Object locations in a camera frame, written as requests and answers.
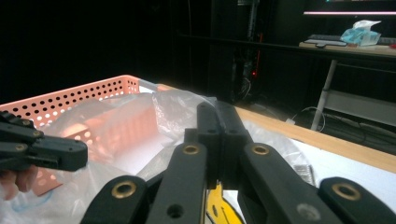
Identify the blue tissue pack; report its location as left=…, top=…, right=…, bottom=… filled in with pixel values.
left=340, top=19, right=382, bottom=47

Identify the white framed desk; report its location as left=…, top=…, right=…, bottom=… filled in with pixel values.
left=298, top=40, right=396, bottom=132

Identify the dark equipment with red light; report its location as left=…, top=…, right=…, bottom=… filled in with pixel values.
left=233, top=46, right=264, bottom=101

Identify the pink perforated plastic basket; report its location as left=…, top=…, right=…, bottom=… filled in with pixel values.
left=0, top=74, right=158, bottom=197

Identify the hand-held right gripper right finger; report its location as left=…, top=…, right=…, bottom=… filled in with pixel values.
left=218, top=101, right=253, bottom=189

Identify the white table cover sheet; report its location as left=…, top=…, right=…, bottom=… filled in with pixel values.
left=292, top=138, right=396, bottom=215

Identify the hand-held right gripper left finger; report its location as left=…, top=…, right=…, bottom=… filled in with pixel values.
left=183, top=102, right=222, bottom=189

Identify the dark keyboard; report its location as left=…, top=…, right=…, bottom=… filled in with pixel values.
left=303, top=33, right=348, bottom=49

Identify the monitor with lit edge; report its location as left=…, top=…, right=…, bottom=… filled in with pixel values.
left=303, top=0, right=396, bottom=17

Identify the clear smiley plastic bag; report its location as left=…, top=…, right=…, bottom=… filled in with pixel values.
left=0, top=78, right=318, bottom=224

